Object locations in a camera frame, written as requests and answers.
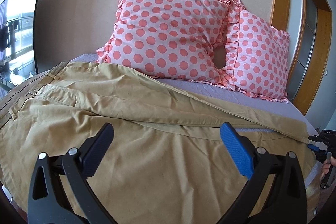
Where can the wooden door frame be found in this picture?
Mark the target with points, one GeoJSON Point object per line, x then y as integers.
{"type": "Point", "coordinates": [310, 25]}

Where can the person's right hand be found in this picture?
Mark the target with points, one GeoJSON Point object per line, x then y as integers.
{"type": "Point", "coordinates": [326, 167]}

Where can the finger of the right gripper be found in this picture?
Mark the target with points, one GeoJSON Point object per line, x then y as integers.
{"type": "Point", "coordinates": [314, 148]}

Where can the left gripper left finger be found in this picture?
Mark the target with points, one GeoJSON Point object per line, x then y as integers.
{"type": "Point", "coordinates": [48, 202]}

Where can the lavender bed sheet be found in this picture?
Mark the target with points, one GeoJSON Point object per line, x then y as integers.
{"type": "Point", "coordinates": [280, 108]}

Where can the khaki pants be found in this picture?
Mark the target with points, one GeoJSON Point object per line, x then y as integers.
{"type": "Point", "coordinates": [167, 162]}

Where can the black television screen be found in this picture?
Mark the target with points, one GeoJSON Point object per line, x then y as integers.
{"type": "Point", "coordinates": [17, 42]}

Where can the large polka dot pillow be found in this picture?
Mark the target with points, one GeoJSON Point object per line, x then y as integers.
{"type": "Point", "coordinates": [172, 39]}

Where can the small polka dot pillow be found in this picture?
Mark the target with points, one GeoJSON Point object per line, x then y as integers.
{"type": "Point", "coordinates": [256, 55]}

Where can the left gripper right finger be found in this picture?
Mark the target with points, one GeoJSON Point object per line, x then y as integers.
{"type": "Point", "coordinates": [286, 201]}

